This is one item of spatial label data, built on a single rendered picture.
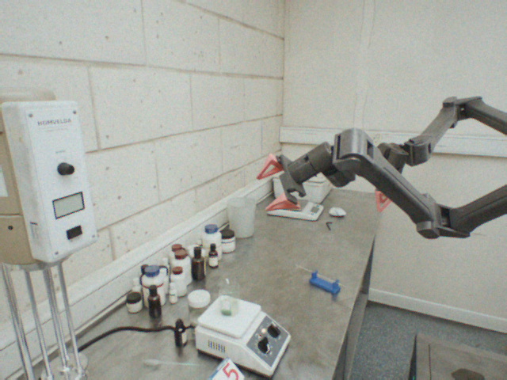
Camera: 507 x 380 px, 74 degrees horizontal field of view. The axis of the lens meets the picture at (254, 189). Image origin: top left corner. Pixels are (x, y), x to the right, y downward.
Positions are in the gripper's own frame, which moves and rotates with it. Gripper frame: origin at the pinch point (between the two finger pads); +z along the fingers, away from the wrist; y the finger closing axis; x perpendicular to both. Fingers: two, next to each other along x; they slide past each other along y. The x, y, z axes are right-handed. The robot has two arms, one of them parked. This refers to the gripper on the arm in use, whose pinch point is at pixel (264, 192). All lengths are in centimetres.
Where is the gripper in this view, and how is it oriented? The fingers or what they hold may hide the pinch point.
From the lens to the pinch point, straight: 85.0
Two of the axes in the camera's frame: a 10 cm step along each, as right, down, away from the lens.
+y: -2.3, -8.2, 5.3
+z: -7.8, 4.8, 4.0
